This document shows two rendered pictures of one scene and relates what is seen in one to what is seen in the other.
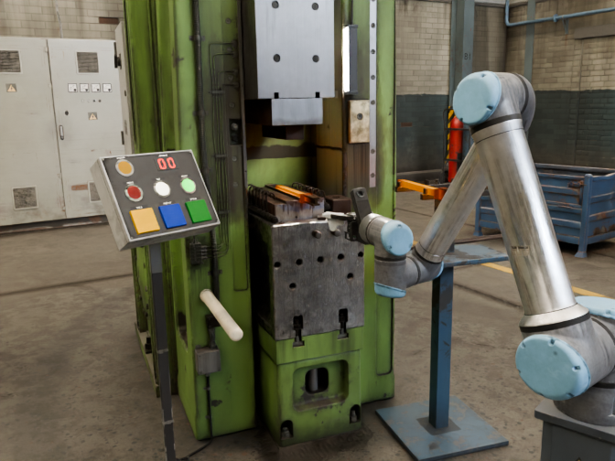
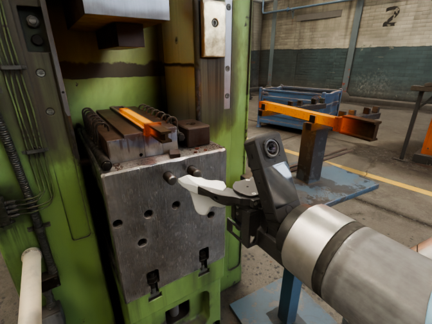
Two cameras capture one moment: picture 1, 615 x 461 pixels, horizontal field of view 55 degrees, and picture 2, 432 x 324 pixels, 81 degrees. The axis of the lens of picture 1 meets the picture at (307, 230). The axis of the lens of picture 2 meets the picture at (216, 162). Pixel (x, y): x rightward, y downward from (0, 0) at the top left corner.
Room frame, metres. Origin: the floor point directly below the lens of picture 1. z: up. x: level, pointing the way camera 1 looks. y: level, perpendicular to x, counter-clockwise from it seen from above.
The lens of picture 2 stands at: (1.50, -0.03, 1.18)
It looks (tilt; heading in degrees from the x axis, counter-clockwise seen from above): 22 degrees down; 349
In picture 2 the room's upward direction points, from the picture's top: straight up
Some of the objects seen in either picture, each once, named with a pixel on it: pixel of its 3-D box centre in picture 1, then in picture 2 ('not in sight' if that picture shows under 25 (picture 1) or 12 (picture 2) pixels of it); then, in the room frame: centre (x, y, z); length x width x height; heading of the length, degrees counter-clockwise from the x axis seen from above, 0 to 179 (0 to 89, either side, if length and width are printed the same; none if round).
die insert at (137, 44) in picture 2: (281, 130); (117, 38); (2.45, 0.10, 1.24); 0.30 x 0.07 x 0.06; 22
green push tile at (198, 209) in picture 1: (198, 211); not in sight; (1.91, 0.36, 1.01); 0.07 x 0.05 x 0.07; 137
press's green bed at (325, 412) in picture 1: (296, 361); (157, 275); (2.43, 0.06, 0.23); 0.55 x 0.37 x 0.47; 22
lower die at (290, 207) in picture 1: (281, 200); (125, 127); (2.40, 0.10, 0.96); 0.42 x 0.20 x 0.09; 22
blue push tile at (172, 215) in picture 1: (172, 216); not in sight; (1.84, 0.43, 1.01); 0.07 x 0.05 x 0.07; 137
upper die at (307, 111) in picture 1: (278, 111); (108, 8); (2.40, 0.10, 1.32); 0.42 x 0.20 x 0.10; 22
